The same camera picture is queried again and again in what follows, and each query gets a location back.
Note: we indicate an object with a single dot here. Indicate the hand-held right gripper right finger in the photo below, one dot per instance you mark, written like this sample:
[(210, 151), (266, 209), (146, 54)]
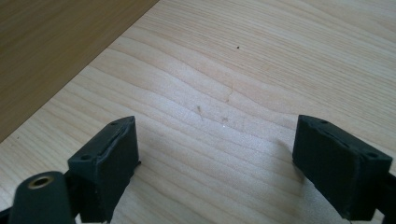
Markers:
[(339, 168)]

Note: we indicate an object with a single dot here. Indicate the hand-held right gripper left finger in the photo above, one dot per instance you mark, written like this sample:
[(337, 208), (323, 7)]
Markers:
[(107, 168)]

